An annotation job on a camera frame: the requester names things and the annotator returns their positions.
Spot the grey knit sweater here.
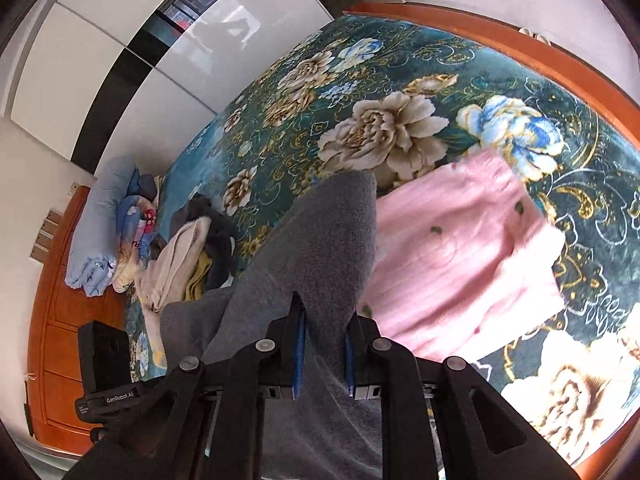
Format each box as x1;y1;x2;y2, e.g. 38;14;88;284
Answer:
160;171;382;479

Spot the cream fluffy garment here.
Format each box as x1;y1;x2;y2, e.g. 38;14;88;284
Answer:
134;217;210;370

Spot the mustard yellow knit garment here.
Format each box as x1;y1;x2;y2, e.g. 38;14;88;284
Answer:
184;250;212;301

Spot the pink folded garment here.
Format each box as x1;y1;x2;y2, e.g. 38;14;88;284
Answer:
359;151;565;361

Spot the dark grey garment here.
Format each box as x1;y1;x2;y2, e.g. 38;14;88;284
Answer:
169;193;236;292

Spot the teal floral bed blanket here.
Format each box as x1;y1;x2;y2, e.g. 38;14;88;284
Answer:
124;13;640;466

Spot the white wardrobe with black strips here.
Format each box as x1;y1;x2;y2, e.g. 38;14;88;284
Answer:
1;0;345;172

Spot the orange wooden bed frame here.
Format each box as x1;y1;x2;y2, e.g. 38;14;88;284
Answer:
25;1;640;480

